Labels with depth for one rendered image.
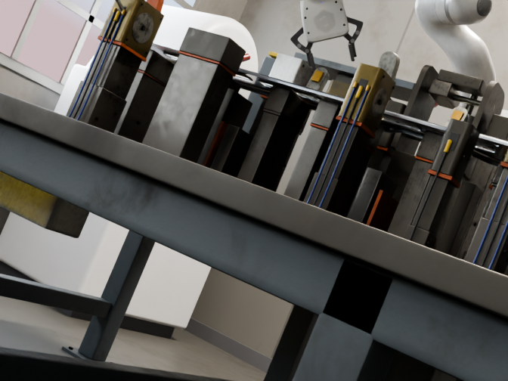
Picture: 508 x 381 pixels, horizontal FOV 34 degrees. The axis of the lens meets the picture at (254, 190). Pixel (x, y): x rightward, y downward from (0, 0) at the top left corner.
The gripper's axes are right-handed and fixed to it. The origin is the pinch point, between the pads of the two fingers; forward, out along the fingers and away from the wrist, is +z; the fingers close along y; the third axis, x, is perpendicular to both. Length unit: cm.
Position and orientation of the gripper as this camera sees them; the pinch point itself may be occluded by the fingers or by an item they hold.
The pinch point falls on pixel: (332, 61)
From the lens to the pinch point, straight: 196.5
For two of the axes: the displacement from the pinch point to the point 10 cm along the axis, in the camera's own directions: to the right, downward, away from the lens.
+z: 2.2, 9.6, 2.0
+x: 0.6, -2.1, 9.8
